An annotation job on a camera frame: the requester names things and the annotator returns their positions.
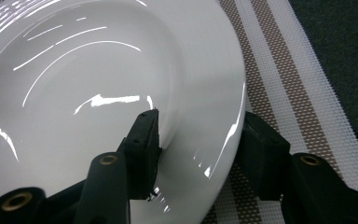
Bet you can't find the white plate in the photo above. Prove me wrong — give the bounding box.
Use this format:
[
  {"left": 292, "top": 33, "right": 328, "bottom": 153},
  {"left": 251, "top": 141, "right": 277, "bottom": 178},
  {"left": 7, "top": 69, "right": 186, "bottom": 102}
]
[{"left": 0, "top": 0, "right": 247, "bottom": 224}]

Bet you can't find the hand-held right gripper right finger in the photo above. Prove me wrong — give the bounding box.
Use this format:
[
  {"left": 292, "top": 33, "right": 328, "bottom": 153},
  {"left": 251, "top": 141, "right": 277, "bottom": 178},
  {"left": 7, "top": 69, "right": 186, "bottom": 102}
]
[{"left": 235, "top": 110, "right": 294, "bottom": 202}]

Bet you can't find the striped placemat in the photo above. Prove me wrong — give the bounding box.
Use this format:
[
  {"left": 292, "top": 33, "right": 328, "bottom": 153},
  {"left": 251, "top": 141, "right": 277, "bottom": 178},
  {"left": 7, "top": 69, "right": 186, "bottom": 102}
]
[{"left": 0, "top": 0, "right": 358, "bottom": 224}]

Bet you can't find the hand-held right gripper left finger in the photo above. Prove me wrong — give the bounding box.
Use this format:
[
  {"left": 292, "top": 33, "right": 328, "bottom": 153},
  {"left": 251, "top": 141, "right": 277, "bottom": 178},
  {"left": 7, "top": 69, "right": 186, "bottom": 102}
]
[{"left": 117, "top": 107, "right": 163, "bottom": 201}]

